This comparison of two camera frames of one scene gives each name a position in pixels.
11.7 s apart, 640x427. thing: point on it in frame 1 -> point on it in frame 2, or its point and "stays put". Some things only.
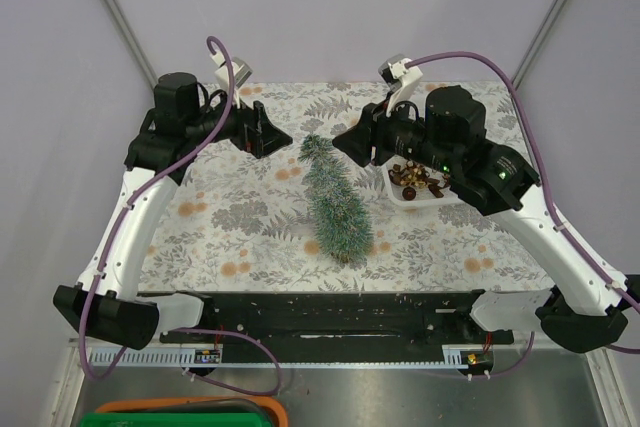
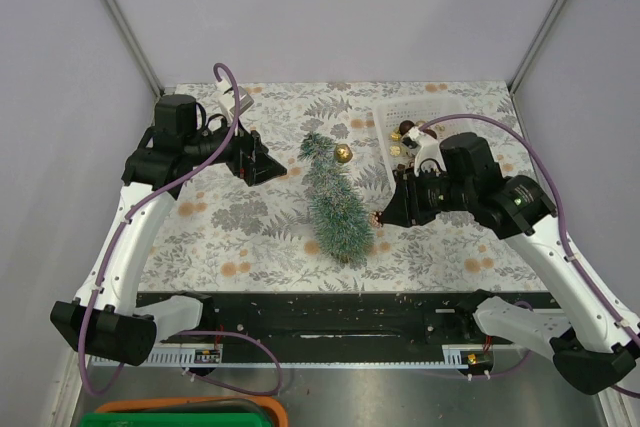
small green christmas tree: [343, 226] stays put
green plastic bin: [174, 419] stays put
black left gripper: [256, 132] -> [250, 158]
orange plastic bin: [239, 404] stays put
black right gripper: [356, 142] -> [405, 207]
